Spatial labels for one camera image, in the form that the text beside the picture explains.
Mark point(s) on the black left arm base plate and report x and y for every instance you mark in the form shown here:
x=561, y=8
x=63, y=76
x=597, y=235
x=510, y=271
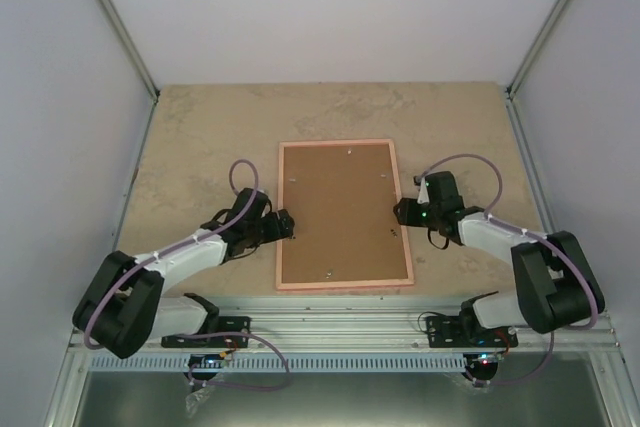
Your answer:
x=227, y=326

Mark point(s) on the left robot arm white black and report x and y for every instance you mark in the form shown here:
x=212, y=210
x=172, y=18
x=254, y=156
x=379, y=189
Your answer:
x=126, y=306

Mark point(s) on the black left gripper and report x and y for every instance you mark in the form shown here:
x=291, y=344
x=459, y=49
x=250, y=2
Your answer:
x=275, y=233

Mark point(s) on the metal sheet front panel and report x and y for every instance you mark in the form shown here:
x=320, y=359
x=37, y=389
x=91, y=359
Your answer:
x=575, y=389

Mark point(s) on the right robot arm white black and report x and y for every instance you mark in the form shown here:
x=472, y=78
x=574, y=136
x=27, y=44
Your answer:
x=487, y=233

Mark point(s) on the aluminium side rail right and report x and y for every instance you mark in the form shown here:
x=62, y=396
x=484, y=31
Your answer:
x=530, y=172

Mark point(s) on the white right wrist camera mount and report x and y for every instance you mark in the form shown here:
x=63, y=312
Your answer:
x=423, y=190

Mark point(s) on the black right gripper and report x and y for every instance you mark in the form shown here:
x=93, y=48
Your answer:
x=407, y=216

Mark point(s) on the aluminium corner post left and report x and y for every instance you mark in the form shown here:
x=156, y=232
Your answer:
x=122, y=34

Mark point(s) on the pink picture frame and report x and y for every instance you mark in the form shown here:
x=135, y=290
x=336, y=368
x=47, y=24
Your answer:
x=405, y=247

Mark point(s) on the aluminium rail front beam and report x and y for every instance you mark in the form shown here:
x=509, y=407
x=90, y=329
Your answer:
x=361, y=323

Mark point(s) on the aluminium corner post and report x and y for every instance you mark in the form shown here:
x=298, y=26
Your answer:
x=122, y=34
x=543, y=36

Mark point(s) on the grey slotted cable duct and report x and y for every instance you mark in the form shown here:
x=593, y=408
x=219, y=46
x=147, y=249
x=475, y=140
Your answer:
x=425, y=362

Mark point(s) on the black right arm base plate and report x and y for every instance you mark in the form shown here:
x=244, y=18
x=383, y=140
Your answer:
x=452, y=332

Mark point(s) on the aluminium corner post right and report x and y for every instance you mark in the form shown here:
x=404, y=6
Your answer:
x=543, y=36

